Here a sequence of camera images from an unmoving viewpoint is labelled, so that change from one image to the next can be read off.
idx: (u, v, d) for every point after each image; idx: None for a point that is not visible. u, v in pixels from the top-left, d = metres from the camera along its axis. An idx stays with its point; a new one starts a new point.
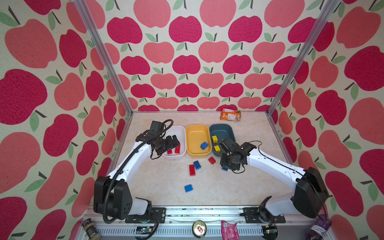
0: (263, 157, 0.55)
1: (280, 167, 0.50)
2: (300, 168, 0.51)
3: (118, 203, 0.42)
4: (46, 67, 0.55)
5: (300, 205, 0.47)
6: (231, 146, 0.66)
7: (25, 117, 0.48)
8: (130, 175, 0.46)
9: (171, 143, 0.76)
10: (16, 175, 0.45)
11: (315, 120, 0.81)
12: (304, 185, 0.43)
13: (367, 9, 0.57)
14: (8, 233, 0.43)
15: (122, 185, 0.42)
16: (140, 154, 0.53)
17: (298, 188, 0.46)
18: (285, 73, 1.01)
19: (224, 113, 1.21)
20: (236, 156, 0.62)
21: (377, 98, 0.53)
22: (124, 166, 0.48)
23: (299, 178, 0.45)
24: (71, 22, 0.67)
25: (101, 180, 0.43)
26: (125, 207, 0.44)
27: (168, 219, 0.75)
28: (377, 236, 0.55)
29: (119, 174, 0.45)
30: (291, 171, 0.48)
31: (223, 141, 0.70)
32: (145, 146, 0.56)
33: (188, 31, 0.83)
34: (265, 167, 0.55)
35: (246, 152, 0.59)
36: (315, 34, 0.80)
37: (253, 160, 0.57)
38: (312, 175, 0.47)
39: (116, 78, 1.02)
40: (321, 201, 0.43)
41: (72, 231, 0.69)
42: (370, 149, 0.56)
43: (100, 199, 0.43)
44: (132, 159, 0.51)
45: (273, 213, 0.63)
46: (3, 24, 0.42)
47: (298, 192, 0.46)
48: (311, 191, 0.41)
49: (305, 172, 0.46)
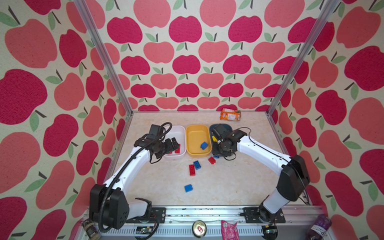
0: (253, 144, 0.56)
1: (268, 154, 0.51)
2: (287, 155, 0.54)
3: (114, 212, 0.41)
4: (46, 67, 0.55)
5: (284, 189, 0.49)
6: (223, 132, 0.67)
7: (25, 117, 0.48)
8: (127, 183, 0.45)
9: (170, 146, 0.75)
10: (16, 175, 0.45)
11: (315, 119, 0.81)
12: (289, 170, 0.45)
13: (367, 9, 0.57)
14: (8, 233, 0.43)
15: (117, 194, 0.41)
16: (138, 161, 0.52)
17: (283, 173, 0.48)
18: (285, 73, 1.01)
19: (224, 113, 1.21)
20: (227, 143, 0.63)
21: (377, 98, 0.53)
22: (121, 174, 0.47)
23: (285, 164, 0.47)
24: (71, 22, 0.67)
25: (96, 189, 0.42)
26: (121, 216, 0.42)
27: (168, 219, 0.75)
28: (377, 235, 0.55)
29: (116, 182, 0.44)
30: (277, 157, 0.49)
31: (215, 128, 0.69)
32: (143, 152, 0.55)
33: (188, 31, 0.83)
34: (253, 154, 0.56)
35: (236, 138, 0.60)
36: (315, 34, 0.80)
37: (242, 146, 0.58)
38: (297, 163, 0.50)
39: (116, 78, 1.02)
40: (303, 185, 0.45)
41: (72, 231, 0.69)
42: (370, 149, 0.56)
43: (96, 208, 0.42)
44: (129, 167, 0.49)
45: (272, 211, 0.64)
46: (3, 24, 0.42)
47: (282, 177, 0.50)
48: (294, 176, 0.43)
49: (291, 159, 0.48)
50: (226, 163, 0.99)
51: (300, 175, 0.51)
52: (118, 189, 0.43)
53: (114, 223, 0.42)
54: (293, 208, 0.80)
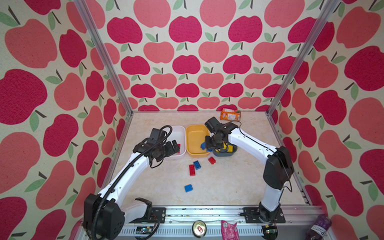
0: (243, 136, 0.59)
1: (256, 144, 0.55)
2: (273, 145, 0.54)
3: (107, 225, 0.40)
4: (46, 67, 0.55)
5: (269, 178, 0.53)
6: (216, 125, 0.70)
7: (25, 117, 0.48)
8: (123, 193, 0.44)
9: (170, 149, 0.73)
10: (16, 175, 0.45)
11: (315, 119, 0.81)
12: (273, 160, 0.48)
13: (367, 9, 0.57)
14: (8, 233, 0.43)
15: (111, 206, 0.40)
16: (136, 169, 0.50)
17: (268, 163, 0.51)
18: (285, 73, 1.01)
19: (224, 113, 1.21)
20: (219, 135, 0.66)
21: (378, 98, 0.53)
22: (116, 184, 0.45)
23: (270, 154, 0.50)
24: (72, 22, 0.67)
25: (91, 198, 0.41)
26: (116, 228, 0.42)
27: (168, 219, 0.75)
28: (377, 236, 0.55)
29: (111, 193, 0.43)
30: (264, 148, 0.53)
31: (208, 120, 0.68)
32: (141, 159, 0.53)
33: (188, 31, 0.83)
34: (242, 145, 0.60)
35: (228, 131, 0.62)
36: (315, 34, 0.80)
37: (233, 139, 0.62)
38: (282, 153, 0.53)
39: (116, 78, 1.02)
40: (287, 175, 0.49)
41: (72, 231, 0.69)
42: (370, 149, 0.56)
43: (90, 218, 0.41)
44: (126, 176, 0.47)
45: (270, 208, 0.64)
46: (3, 24, 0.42)
47: (267, 166, 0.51)
48: (279, 166, 0.47)
49: (276, 149, 0.51)
50: (226, 163, 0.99)
51: (284, 165, 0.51)
52: (112, 200, 0.41)
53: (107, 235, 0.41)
54: (293, 208, 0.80)
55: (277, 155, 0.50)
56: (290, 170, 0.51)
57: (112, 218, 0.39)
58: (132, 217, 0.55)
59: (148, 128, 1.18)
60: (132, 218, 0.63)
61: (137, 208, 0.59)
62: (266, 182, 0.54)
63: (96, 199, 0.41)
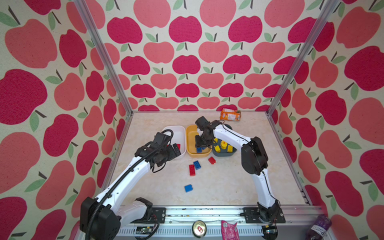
0: (224, 130, 0.68)
1: (234, 136, 0.64)
2: (249, 136, 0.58)
3: (101, 231, 0.39)
4: (46, 67, 0.55)
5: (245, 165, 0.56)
6: (204, 123, 0.80)
7: (25, 117, 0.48)
8: (120, 198, 0.43)
9: (172, 152, 0.72)
10: (16, 175, 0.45)
11: (315, 119, 0.81)
12: (247, 147, 0.56)
13: (367, 9, 0.57)
14: (8, 233, 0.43)
15: (107, 212, 0.39)
16: (135, 174, 0.49)
17: (243, 151, 0.61)
18: (285, 73, 1.01)
19: (224, 113, 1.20)
20: (206, 132, 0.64)
21: (377, 98, 0.53)
22: (114, 189, 0.44)
23: (245, 143, 0.59)
24: (72, 22, 0.67)
25: (88, 202, 0.41)
26: (111, 232, 0.41)
27: (168, 219, 0.75)
28: (377, 235, 0.55)
29: (107, 198, 0.42)
30: (241, 139, 0.61)
31: (197, 119, 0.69)
32: (142, 164, 0.52)
33: (188, 31, 0.83)
34: (224, 138, 0.69)
35: (212, 127, 0.72)
36: (315, 34, 0.80)
37: (217, 133, 0.71)
38: (255, 143, 0.60)
39: (116, 78, 1.02)
40: (260, 163, 0.58)
41: (72, 231, 0.69)
42: (370, 149, 0.56)
43: (86, 221, 0.41)
44: (124, 182, 0.46)
45: (266, 205, 0.66)
46: (4, 24, 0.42)
47: (243, 154, 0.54)
48: (252, 154, 0.55)
49: (251, 139, 0.60)
50: (226, 163, 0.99)
51: (258, 154, 0.61)
52: (108, 206, 0.41)
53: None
54: (293, 208, 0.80)
55: (251, 145, 0.59)
56: (264, 158, 0.59)
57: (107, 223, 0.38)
58: (131, 219, 0.56)
59: (148, 128, 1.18)
60: (131, 219, 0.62)
61: (137, 208, 0.60)
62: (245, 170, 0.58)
63: (93, 203, 0.41)
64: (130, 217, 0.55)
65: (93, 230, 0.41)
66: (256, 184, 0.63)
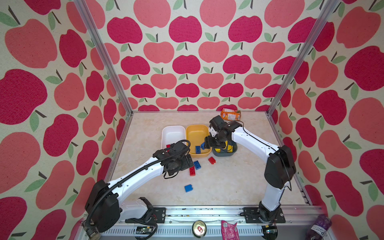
0: (246, 134, 0.60)
1: (258, 142, 0.55)
2: (275, 145, 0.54)
3: (102, 216, 0.41)
4: (46, 67, 0.55)
5: (270, 176, 0.53)
6: (220, 123, 0.71)
7: (25, 117, 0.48)
8: (127, 192, 0.45)
9: (185, 163, 0.71)
10: (17, 175, 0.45)
11: (315, 119, 0.81)
12: (274, 158, 0.48)
13: (367, 9, 0.57)
14: (8, 233, 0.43)
15: (112, 200, 0.41)
16: (148, 173, 0.50)
17: (269, 161, 0.52)
18: (285, 73, 1.01)
19: (224, 113, 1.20)
20: (223, 133, 0.67)
21: (378, 98, 0.53)
22: (125, 180, 0.46)
23: (271, 152, 0.51)
24: (72, 22, 0.67)
25: (100, 184, 0.43)
26: (108, 223, 0.42)
27: (168, 219, 0.75)
28: (377, 235, 0.55)
29: (118, 187, 0.44)
30: (266, 146, 0.53)
31: (212, 118, 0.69)
32: (156, 166, 0.53)
33: (188, 31, 0.83)
34: (245, 143, 0.61)
35: (232, 129, 0.64)
36: (315, 34, 0.80)
37: (236, 137, 0.63)
38: (285, 152, 0.53)
39: (116, 78, 1.02)
40: (288, 175, 0.50)
41: (72, 231, 0.69)
42: (370, 149, 0.56)
43: (92, 202, 0.43)
44: (136, 178, 0.48)
45: (269, 207, 0.65)
46: (3, 24, 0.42)
47: (268, 164, 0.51)
48: (280, 165, 0.47)
49: (278, 148, 0.51)
50: (226, 163, 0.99)
51: (286, 165, 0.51)
52: (115, 195, 0.42)
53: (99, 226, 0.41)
54: (293, 208, 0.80)
55: (279, 154, 0.51)
56: (292, 170, 0.51)
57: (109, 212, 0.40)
58: (128, 216, 0.55)
59: (148, 128, 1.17)
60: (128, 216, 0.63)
61: (138, 207, 0.59)
62: (268, 182, 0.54)
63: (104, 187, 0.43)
64: (129, 214, 0.55)
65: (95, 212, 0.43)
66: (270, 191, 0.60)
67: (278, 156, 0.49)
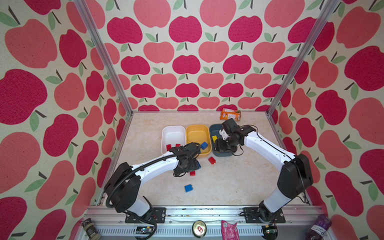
0: (260, 139, 0.58)
1: (273, 149, 0.53)
2: (292, 152, 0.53)
3: (123, 195, 0.44)
4: (46, 67, 0.55)
5: (284, 185, 0.50)
6: (233, 126, 0.70)
7: (25, 117, 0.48)
8: (147, 176, 0.48)
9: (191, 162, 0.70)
10: (16, 175, 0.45)
11: (315, 119, 0.81)
12: (290, 166, 0.45)
13: (367, 9, 0.57)
14: (8, 233, 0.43)
15: (136, 181, 0.44)
16: (165, 164, 0.54)
17: (284, 169, 0.49)
18: (285, 73, 1.01)
19: (224, 113, 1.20)
20: (235, 137, 0.66)
21: (377, 98, 0.53)
22: (147, 166, 0.50)
23: (287, 160, 0.48)
24: (72, 22, 0.67)
25: (124, 166, 0.47)
26: (125, 203, 0.44)
27: (168, 219, 0.75)
28: (377, 235, 0.55)
29: (139, 171, 0.47)
30: (281, 154, 0.50)
31: (225, 121, 0.73)
32: (172, 159, 0.57)
33: (188, 31, 0.83)
34: (258, 149, 0.58)
35: (245, 133, 0.62)
36: (315, 34, 0.80)
37: (249, 141, 0.61)
38: (301, 162, 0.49)
39: (116, 78, 1.02)
40: (304, 187, 0.47)
41: (72, 231, 0.69)
42: (370, 149, 0.56)
43: (114, 182, 0.46)
44: (155, 165, 0.52)
45: (271, 209, 0.64)
46: (3, 24, 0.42)
47: (283, 173, 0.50)
48: (295, 174, 0.44)
49: (295, 157, 0.48)
50: (226, 163, 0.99)
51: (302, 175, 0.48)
52: (138, 177, 0.45)
53: (117, 205, 0.44)
54: (293, 208, 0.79)
55: (295, 163, 0.48)
56: (308, 182, 0.47)
57: (130, 192, 0.43)
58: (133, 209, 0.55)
59: (148, 128, 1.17)
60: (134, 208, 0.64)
61: (143, 205, 0.60)
62: (281, 190, 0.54)
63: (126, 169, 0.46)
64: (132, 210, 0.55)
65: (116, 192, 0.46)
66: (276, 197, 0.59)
67: (294, 165, 0.46)
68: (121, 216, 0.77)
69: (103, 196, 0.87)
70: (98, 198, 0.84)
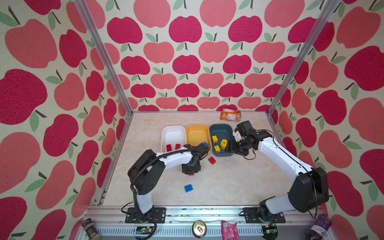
0: (275, 146, 0.55)
1: (288, 158, 0.50)
2: (309, 164, 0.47)
3: (147, 178, 0.48)
4: (46, 67, 0.55)
5: (296, 197, 0.47)
6: (249, 129, 0.68)
7: (25, 117, 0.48)
8: (169, 164, 0.53)
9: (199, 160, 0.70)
10: (16, 175, 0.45)
11: (315, 119, 0.81)
12: (304, 179, 0.43)
13: (367, 9, 0.57)
14: (8, 233, 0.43)
15: (160, 166, 0.48)
16: (182, 156, 0.60)
17: (297, 180, 0.47)
18: (285, 73, 1.01)
19: (224, 113, 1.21)
20: (249, 140, 0.64)
21: (377, 98, 0.53)
22: (170, 155, 0.56)
23: (302, 172, 0.45)
24: (72, 22, 0.67)
25: (149, 152, 0.52)
26: (148, 187, 0.48)
27: (168, 219, 0.75)
28: (377, 236, 0.55)
29: (163, 158, 0.53)
30: (297, 164, 0.48)
31: (241, 123, 0.71)
32: (188, 153, 0.63)
33: (188, 31, 0.83)
34: (272, 156, 0.56)
35: (260, 137, 0.60)
36: (315, 34, 0.80)
37: (263, 146, 0.59)
38: (318, 175, 0.47)
39: (116, 78, 1.02)
40: (318, 203, 0.44)
41: (72, 231, 0.69)
42: (370, 149, 0.56)
43: (140, 166, 0.51)
44: (176, 155, 0.58)
45: (272, 210, 0.64)
46: (3, 24, 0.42)
47: (296, 184, 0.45)
48: (309, 187, 0.42)
49: (312, 169, 0.46)
50: (226, 163, 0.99)
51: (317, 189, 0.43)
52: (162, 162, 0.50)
53: (140, 188, 0.48)
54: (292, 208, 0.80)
55: (310, 176, 0.43)
56: (324, 199, 0.44)
57: (154, 176, 0.48)
58: (139, 205, 0.61)
59: (148, 128, 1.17)
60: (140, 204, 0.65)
61: (149, 201, 0.61)
62: (292, 202, 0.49)
63: (151, 155, 0.51)
64: (140, 203, 0.58)
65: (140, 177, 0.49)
66: (281, 202, 0.58)
67: (310, 178, 0.43)
68: (121, 216, 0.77)
69: (103, 196, 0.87)
70: (98, 198, 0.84)
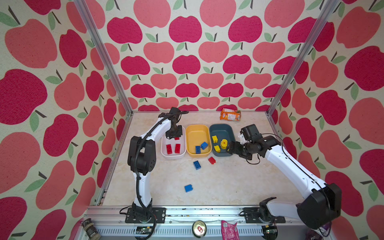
0: (285, 156, 0.52)
1: (299, 172, 0.47)
2: (322, 180, 0.44)
3: (147, 157, 0.55)
4: (46, 67, 0.55)
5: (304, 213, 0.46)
6: (254, 134, 0.64)
7: (25, 117, 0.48)
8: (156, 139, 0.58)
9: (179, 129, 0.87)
10: (16, 175, 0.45)
11: (315, 119, 0.81)
12: (318, 196, 0.40)
13: (367, 9, 0.57)
14: (8, 233, 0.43)
15: (151, 142, 0.55)
16: (163, 125, 0.66)
17: (310, 198, 0.44)
18: (286, 73, 1.01)
19: (224, 113, 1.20)
20: (256, 147, 0.60)
21: (377, 98, 0.53)
22: (152, 131, 0.61)
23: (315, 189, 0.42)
24: (72, 22, 0.67)
25: (134, 138, 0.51)
26: (152, 163, 0.56)
27: (168, 219, 0.75)
28: (377, 236, 0.55)
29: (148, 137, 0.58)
30: (309, 179, 0.45)
31: (246, 127, 0.66)
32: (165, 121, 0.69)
33: (188, 31, 0.83)
34: (281, 167, 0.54)
35: (267, 145, 0.56)
36: (315, 34, 0.80)
37: (271, 155, 0.55)
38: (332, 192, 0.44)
39: (116, 78, 1.02)
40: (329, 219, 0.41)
41: (72, 231, 0.69)
42: (370, 149, 0.56)
43: (133, 153, 0.56)
44: (158, 128, 0.63)
45: (272, 212, 0.64)
46: (3, 24, 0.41)
47: (307, 200, 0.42)
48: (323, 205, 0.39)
49: (325, 185, 0.43)
50: (226, 163, 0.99)
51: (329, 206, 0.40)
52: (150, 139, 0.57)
53: (147, 168, 0.55)
54: None
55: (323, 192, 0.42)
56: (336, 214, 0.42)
57: (151, 154, 0.54)
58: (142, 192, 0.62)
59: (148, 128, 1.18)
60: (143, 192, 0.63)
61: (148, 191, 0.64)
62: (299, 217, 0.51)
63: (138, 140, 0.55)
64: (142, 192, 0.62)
65: (139, 163, 0.56)
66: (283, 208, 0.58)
67: (324, 196, 0.40)
68: (121, 216, 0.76)
69: (103, 196, 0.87)
70: (98, 198, 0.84)
